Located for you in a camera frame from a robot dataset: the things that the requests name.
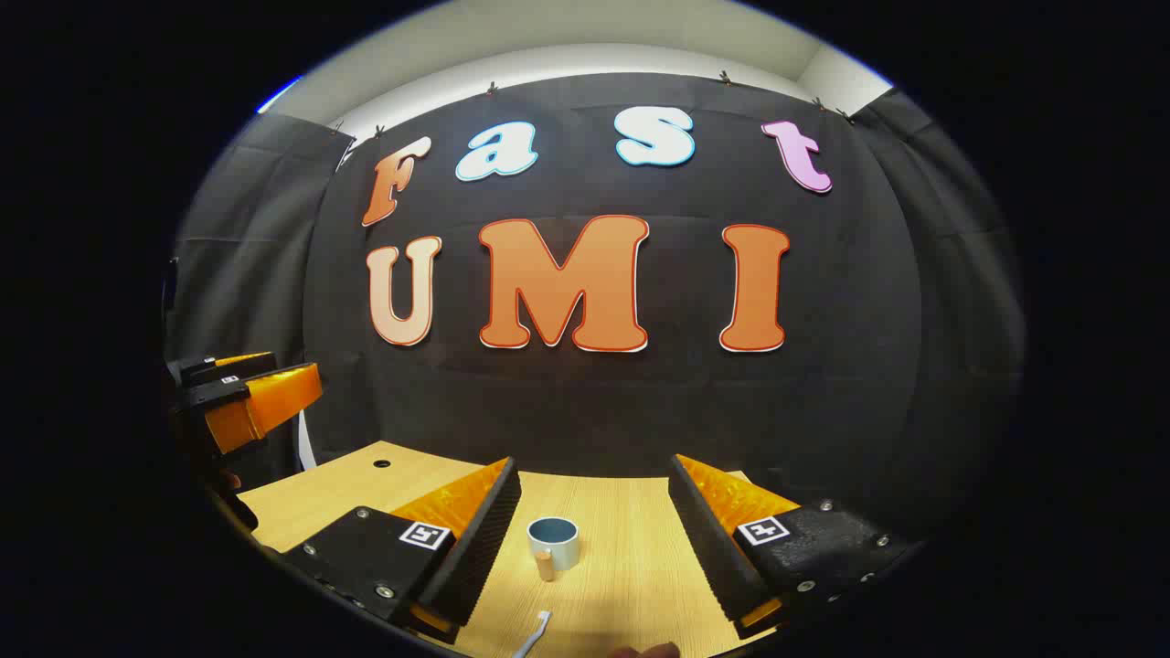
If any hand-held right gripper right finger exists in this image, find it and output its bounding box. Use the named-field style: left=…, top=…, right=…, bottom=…
left=667, top=454, right=918, bottom=641

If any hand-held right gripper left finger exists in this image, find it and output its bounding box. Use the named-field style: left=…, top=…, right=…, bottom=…
left=283, top=457, right=522, bottom=645

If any blue-grey cup with wooden handle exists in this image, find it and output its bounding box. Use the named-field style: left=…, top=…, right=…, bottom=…
left=527, top=516, right=580, bottom=583

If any white toothbrush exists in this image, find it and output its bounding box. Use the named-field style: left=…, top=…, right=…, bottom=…
left=510, top=610, right=553, bottom=658

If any light wooden desktop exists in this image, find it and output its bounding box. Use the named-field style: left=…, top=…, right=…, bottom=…
left=236, top=440, right=805, bottom=658

